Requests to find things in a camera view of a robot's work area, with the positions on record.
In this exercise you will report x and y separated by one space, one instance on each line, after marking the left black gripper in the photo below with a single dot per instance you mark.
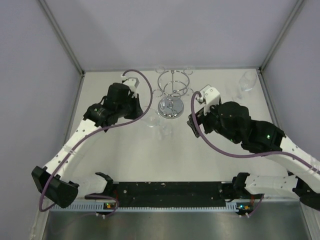
138 110

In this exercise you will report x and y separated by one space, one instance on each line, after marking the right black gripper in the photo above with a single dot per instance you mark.
202 119

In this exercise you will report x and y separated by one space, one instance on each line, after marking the chrome wine glass rack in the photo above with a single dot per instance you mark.
173 86

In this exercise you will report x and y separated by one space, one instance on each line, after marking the clear wine glass taken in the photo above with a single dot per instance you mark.
244 85

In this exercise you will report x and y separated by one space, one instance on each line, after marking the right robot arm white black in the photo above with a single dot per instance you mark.
261 139

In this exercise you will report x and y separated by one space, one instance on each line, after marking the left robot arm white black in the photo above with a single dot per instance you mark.
56 178

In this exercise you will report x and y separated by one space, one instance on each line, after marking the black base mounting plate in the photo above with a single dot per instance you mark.
169 194

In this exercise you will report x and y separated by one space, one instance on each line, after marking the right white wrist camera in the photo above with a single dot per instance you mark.
209 96

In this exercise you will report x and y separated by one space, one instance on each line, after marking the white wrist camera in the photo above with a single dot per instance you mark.
132 83
209 96

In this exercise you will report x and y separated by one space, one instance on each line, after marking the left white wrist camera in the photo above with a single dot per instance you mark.
132 83

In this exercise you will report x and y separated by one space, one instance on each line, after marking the light blue slotted cable duct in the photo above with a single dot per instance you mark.
101 207

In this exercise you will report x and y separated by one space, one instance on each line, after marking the left aluminium frame post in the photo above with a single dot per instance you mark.
60 35

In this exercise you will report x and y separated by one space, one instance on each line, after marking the aluminium frame post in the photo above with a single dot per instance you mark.
60 35
294 13

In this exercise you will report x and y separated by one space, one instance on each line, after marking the right aluminium frame post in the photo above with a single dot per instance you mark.
294 13

